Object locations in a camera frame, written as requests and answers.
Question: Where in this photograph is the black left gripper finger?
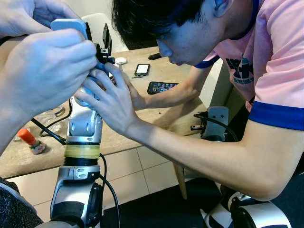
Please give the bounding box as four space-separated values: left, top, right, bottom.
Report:
102 24 114 57

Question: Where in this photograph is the large dark smartphone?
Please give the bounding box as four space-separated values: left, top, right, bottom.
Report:
147 81 179 95

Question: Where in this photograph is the pink-shirted person's left hand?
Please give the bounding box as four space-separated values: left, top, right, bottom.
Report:
75 66 143 139

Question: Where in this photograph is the pink-shirted person's right hand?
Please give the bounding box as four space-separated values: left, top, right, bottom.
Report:
121 71 149 111

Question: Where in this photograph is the grey-shorts person's right hand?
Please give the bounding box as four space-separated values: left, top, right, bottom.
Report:
2 28 98 123

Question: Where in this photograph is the grey-shorts person's left hand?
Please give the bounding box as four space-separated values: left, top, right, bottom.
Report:
0 0 72 38

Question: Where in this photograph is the small black smartphone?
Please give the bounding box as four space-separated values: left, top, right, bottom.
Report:
134 63 152 78

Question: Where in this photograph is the person in pink shirt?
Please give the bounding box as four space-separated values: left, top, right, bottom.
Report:
112 0 304 131

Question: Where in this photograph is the wooden table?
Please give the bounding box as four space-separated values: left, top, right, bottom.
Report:
0 47 209 200

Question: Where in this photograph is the small orange-capped bottle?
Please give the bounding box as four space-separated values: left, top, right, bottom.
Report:
17 127 47 155

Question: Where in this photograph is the person in grey shorts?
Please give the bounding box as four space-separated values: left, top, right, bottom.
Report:
0 178 44 228

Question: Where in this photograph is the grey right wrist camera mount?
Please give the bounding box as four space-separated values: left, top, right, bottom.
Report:
202 106 229 142

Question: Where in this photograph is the thick black camera cable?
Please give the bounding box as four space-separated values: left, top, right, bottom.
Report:
31 116 67 145

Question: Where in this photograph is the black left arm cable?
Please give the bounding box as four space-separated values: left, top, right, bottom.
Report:
97 152 122 228

